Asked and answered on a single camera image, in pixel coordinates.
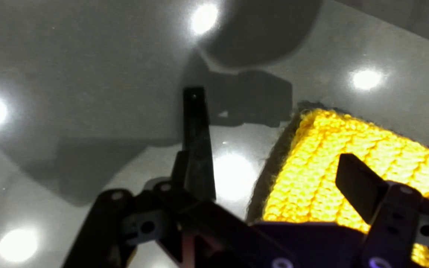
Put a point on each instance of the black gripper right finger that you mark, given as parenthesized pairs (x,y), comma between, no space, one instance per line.
(393,218)

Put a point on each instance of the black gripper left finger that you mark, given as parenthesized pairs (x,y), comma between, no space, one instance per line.
(104,224)

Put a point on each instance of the black serving spoon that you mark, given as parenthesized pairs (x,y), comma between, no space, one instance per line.
(196,144)

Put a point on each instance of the yellow crochet cloth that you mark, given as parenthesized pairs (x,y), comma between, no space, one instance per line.
(323,164)

